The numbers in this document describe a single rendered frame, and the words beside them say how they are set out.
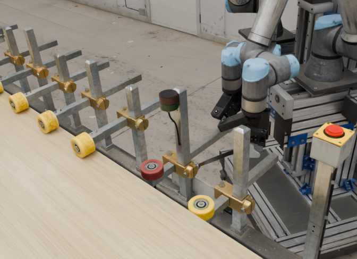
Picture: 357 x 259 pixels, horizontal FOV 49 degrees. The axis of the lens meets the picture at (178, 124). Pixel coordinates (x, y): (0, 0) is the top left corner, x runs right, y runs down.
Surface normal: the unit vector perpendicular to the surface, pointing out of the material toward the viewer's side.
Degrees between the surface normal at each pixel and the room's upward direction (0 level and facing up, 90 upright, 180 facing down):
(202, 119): 0
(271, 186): 0
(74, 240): 0
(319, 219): 90
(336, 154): 90
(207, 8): 90
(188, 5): 90
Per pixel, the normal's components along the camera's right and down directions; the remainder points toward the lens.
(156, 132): -0.07, -0.83
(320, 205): -0.69, 0.43
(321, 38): -0.84, 0.34
